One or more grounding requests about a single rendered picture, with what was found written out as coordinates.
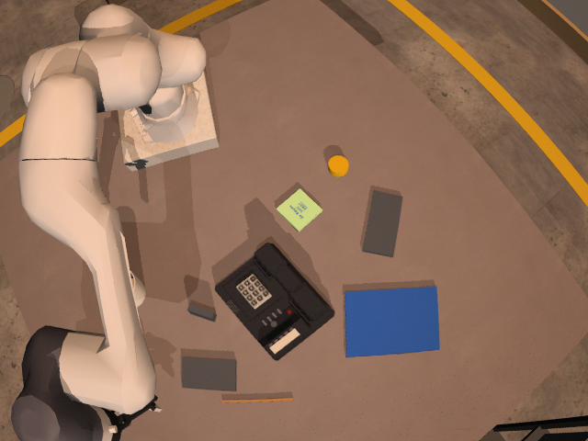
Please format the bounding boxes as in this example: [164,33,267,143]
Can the dark grey desk phone body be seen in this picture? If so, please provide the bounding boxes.
[215,243,334,361]

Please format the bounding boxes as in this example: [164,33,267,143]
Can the beige mug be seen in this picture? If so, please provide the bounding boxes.
[130,271,145,307]

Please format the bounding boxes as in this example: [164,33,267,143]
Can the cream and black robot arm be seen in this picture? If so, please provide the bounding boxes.
[11,4,207,441]

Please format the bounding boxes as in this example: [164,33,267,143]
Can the orange cylinder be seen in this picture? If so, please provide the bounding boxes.
[328,155,348,177]

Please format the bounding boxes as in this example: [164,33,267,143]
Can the yellow sticky note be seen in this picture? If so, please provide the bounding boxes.
[277,189,322,232]

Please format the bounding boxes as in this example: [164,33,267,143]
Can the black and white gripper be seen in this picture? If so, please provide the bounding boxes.
[102,395,162,441]

